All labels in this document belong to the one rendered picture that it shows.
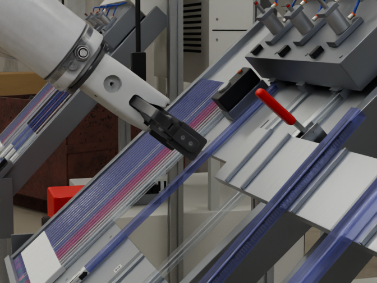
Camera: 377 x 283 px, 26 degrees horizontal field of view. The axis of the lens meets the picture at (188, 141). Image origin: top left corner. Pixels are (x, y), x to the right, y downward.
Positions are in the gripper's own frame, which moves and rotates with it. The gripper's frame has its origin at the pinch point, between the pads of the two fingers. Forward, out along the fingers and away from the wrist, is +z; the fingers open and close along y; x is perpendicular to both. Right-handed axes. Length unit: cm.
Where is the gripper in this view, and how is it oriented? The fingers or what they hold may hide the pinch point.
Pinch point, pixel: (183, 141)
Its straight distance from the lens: 102.4
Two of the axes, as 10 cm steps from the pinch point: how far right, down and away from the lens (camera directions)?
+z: 7.6, 5.8, 3.0
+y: -2.8, -1.3, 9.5
